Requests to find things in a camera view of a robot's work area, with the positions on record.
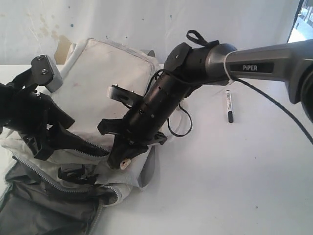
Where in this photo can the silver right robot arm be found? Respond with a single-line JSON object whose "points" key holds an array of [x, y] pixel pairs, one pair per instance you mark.
{"points": [[187, 69]]}

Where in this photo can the black and white marker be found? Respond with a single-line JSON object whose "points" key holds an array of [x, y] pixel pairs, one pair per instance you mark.
{"points": [[229, 106]]}

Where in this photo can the white fabric duffel bag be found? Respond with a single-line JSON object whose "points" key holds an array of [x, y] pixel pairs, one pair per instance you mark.
{"points": [[67, 193]]}

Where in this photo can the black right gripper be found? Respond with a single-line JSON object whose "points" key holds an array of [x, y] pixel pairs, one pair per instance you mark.
{"points": [[141, 123]]}

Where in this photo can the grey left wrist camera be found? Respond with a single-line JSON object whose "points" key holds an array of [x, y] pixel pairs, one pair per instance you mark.
{"points": [[45, 73]]}

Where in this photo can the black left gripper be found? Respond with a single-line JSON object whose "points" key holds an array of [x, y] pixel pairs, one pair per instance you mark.
{"points": [[40, 122]]}

